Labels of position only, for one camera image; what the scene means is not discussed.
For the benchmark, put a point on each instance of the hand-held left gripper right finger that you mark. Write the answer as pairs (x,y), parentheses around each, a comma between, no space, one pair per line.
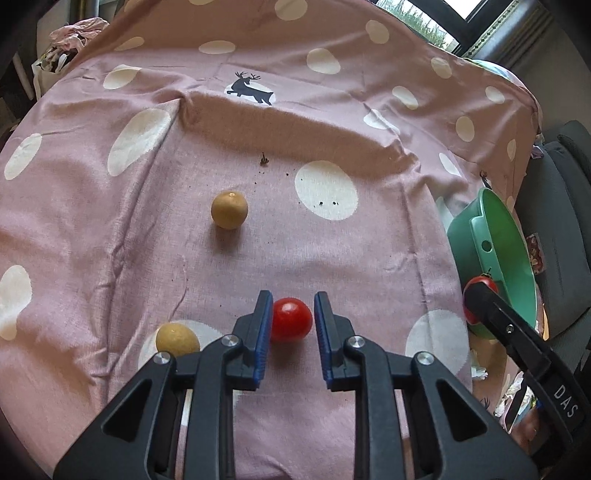
(323,341)

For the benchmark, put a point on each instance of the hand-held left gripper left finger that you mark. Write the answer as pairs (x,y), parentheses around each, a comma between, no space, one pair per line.
(263,337)

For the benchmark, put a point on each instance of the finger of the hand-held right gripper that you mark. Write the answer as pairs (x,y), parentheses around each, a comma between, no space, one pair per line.
(494,314)

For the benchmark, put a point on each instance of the red cherry tomato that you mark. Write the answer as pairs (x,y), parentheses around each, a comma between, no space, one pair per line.
(291,318)
(489,284)

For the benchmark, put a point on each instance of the green plastic bowl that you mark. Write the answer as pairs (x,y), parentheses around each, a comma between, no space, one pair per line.
(503,249)

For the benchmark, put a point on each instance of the clear packet of dried petals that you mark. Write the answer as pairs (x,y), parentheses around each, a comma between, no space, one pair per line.
(534,254)

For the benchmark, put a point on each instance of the yellow-orange round fruit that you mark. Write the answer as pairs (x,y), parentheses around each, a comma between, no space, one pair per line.
(178,339)

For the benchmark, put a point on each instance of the grey-green sofa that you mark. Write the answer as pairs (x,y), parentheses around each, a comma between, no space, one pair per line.
(568,207)

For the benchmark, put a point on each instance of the tan round fruit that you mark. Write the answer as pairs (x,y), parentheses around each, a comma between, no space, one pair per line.
(229,210)

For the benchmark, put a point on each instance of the pile of pastel clothes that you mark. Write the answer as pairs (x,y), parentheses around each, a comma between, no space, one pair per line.
(538,151)

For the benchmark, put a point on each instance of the small dried stem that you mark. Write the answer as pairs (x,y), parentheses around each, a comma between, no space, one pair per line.
(264,160)

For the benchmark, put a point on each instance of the pink dotted deer-print blanket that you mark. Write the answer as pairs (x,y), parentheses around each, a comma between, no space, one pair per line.
(277,115)

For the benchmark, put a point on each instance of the light blue bedding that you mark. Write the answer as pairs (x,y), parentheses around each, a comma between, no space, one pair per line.
(496,69)

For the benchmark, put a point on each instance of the patterned curtain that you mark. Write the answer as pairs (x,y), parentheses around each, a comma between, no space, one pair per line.
(517,37)

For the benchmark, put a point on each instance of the black-framed window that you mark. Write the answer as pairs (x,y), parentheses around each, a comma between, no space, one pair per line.
(425,18)

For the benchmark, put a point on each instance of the pink crumpled cloth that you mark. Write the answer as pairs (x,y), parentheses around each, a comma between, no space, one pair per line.
(74,37)

